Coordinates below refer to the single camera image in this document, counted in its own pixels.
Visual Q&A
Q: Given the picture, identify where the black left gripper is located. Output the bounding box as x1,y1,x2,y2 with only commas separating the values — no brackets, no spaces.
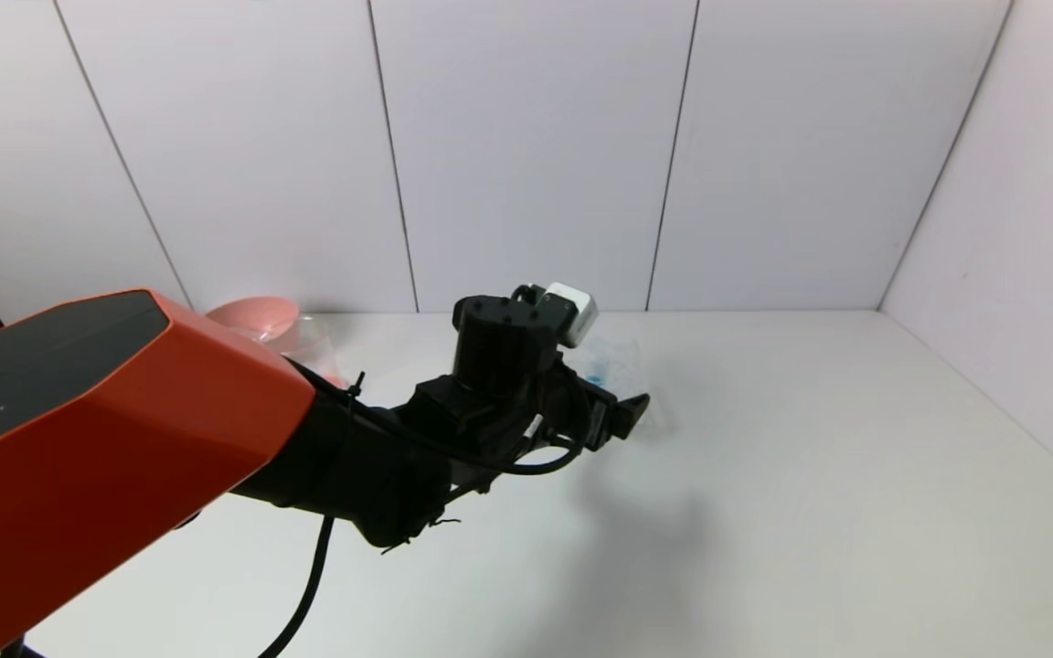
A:
543,352,651,452

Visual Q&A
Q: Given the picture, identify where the clear acrylic test tube rack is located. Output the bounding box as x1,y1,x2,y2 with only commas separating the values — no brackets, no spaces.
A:
577,336,666,432

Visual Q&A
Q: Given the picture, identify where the clear glass beaker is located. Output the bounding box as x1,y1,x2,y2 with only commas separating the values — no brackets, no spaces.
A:
261,315,346,389

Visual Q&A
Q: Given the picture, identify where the pink bowl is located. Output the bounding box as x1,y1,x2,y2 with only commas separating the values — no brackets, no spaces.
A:
205,295,301,341

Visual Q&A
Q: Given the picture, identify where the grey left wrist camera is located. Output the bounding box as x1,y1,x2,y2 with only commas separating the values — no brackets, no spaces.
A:
516,281,599,349

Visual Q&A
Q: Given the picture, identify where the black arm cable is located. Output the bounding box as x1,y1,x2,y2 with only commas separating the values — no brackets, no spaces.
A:
257,516,337,658

